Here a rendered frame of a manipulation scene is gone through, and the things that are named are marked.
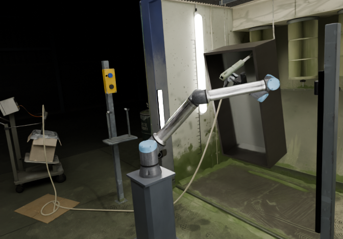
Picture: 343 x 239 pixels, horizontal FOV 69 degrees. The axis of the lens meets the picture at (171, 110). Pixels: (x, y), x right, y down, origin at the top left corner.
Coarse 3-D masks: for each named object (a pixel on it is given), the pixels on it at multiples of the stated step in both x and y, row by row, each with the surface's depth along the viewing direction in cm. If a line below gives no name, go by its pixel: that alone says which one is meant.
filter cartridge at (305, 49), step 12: (288, 24) 307; (300, 24) 294; (312, 24) 290; (288, 36) 310; (300, 36) 296; (312, 36) 293; (288, 48) 313; (300, 48) 298; (312, 48) 295; (300, 60) 300; (312, 60) 297; (300, 72) 302; (312, 72) 299
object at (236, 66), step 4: (248, 56) 224; (252, 56) 228; (240, 60) 218; (244, 60) 220; (236, 64) 214; (240, 64) 214; (228, 68) 210; (232, 68) 210; (236, 68) 211; (224, 72) 206; (228, 72) 206; (232, 72) 209; (220, 76) 204; (224, 76) 202; (228, 76) 207; (224, 84) 222
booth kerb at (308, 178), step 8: (240, 160) 368; (264, 168) 337; (272, 168) 328; (280, 168) 319; (288, 168) 311; (288, 176) 312; (296, 176) 304; (304, 176) 296; (312, 176) 288; (336, 184) 270
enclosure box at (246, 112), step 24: (240, 48) 223; (264, 48) 220; (216, 72) 272; (240, 72) 272; (264, 72) 224; (240, 96) 284; (216, 120) 277; (240, 120) 297; (264, 120) 231; (240, 144) 306; (264, 144) 283
